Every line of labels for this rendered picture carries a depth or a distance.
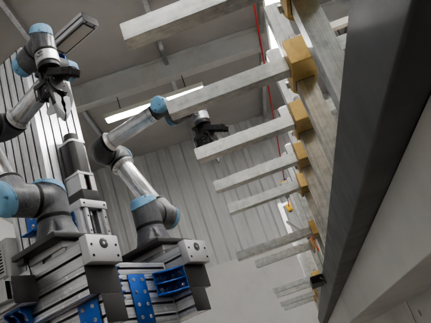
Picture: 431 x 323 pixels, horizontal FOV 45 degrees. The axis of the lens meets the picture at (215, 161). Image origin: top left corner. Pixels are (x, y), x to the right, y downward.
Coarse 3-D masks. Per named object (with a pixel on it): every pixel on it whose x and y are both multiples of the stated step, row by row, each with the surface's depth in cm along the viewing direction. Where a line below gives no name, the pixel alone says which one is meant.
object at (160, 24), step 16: (192, 0) 74; (208, 0) 74; (224, 0) 73; (240, 0) 74; (256, 0) 75; (144, 16) 75; (160, 16) 74; (176, 16) 74; (192, 16) 74; (208, 16) 75; (128, 32) 74; (144, 32) 74; (160, 32) 75; (176, 32) 76
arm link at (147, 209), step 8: (136, 200) 220; (144, 200) 219; (152, 200) 220; (136, 208) 218; (144, 208) 217; (152, 208) 218; (160, 208) 223; (136, 216) 218; (144, 216) 216; (152, 216) 217; (160, 216) 221; (136, 224) 218
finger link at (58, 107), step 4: (56, 96) 159; (60, 96) 160; (56, 100) 158; (60, 100) 159; (52, 104) 159; (56, 104) 157; (60, 104) 158; (48, 108) 160; (52, 108) 159; (56, 108) 157; (60, 108) 157; (48, 112) 160; (52, 112) 159; (56, 112) 157; (60, 112) 157; (64, 112) 158; (60, 116) 157; (64, 116) 158
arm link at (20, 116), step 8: (64, 64) 182; (72, 64) 185; (72, 80) 187; (32, 88) 190; (24, 96) 193; (32, 96) 190; (16, 104) 197; (24, 104) 193; (32, 104) 192; (40, 104) 193; (8, 112) 199; (16, 112) 196; (24, 112) 195; (32, 112) 195; (8, 120) 198; (16, 120) 198; (24, 120) 198; (8, 128) 199; (16, 128) 199; (24, 128) 201; (8, 136) 201; (16, 136) 203
